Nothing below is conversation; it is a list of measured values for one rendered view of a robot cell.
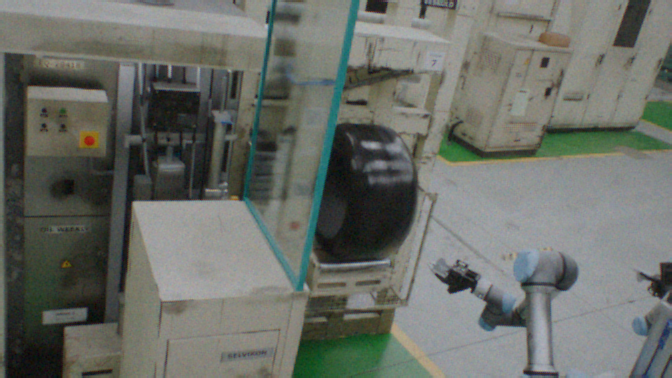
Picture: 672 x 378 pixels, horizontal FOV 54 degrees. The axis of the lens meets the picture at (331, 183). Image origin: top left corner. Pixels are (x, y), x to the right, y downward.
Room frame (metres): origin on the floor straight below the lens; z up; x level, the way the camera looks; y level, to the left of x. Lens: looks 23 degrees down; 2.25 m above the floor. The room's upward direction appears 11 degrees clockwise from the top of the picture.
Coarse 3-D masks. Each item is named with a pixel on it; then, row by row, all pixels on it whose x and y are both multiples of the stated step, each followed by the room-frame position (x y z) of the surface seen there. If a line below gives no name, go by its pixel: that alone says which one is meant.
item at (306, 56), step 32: (288, 0) 1.90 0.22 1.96; (320, 0) 1.70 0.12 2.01; (352, 0) 1.52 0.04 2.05; (288, 32) 1.87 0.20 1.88; (320, 32) 1.67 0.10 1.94; (352, 32) 1.53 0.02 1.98; (288, 64) 1.83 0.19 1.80; (320, 64) 1.64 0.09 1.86; (288, 96) 1.80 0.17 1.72; (320, 96) 1.61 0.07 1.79; (256, 128) 2.00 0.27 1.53; (288, 128) 1.76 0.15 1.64; (320, 128) 1.57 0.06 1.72; (256, 160) 1.96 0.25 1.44; (288, 160) 1.73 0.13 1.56; (320, 160) 1.53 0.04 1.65; (256, 192) 1.92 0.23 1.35; (288, 192) 1.69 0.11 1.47; (320, 192) 1.53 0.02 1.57; (288, 224) 1.65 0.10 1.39; (288, 256) 1.62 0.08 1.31
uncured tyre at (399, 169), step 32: (352, 128) 2.47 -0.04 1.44; (384, 128) 2.54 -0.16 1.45; (352, 160) 2.32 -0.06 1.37; (384, 160) 2.34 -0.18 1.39; (352, 192) 2.26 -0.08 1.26; (384, 192) 2.27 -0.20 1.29; (416, 192) 2.35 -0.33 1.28; (320, 224) 2.59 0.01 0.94; (352, 224) 2.23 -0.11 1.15; (384, 224) 2.25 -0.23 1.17; (352, 256) 2.29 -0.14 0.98; (384, 256) 2.36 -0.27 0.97
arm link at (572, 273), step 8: (568, 256) 2.08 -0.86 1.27; (568, 264) 2.04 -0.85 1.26; (576, 264) 2.07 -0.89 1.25; (568, 272) 2.03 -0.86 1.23; (576, 272) 2.05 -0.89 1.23; (568, 280) 2.04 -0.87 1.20; (560, 288) 2.08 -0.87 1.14; (568, 288) 2.08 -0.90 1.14; (552, 296) 2.13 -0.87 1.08; (520, 304) 2.24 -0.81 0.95; (512, 312) 2.25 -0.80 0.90; (520, 312) 2.22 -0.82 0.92; (512, 320) 2.23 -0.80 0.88; (520, 320) 2.23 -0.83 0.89
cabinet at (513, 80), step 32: (480, 32) 7.20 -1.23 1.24; (480, 64) 7.10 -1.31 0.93; (512, 64) 6.79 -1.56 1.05; (544, 64) 7.06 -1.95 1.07; (480, 96) 6.99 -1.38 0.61; (512, 96) 6.88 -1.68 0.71; (544, 96) 7.17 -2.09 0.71; (480, 128) 6.89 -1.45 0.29; (512, 128) 6.96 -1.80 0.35; (544, 128) 7.27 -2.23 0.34
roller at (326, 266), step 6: (384, 258) 2.44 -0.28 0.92; (324, 264) 2.30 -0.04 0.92; (330, 264) 2.31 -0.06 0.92; (336, 264) 2.32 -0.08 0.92; (342, 264) 2.33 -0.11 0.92; (348, 264) 2.34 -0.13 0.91; (354, 264) 2.35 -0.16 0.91; (360, 264) 2.37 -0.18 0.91; (366, 264) 2.38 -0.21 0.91; (372, 264) 2.39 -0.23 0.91; (378, 264) 2.40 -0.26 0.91; (384, 264) 2.42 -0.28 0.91; (390, 264) 2.43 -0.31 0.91; (324, 270) 2.29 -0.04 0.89; (330, 270) 2.30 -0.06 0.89; (336, 270) 2.32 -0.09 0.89; (342, 270) 2.33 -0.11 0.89; (348, 270) 2.34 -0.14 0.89; (354, 270) 2.36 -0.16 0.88
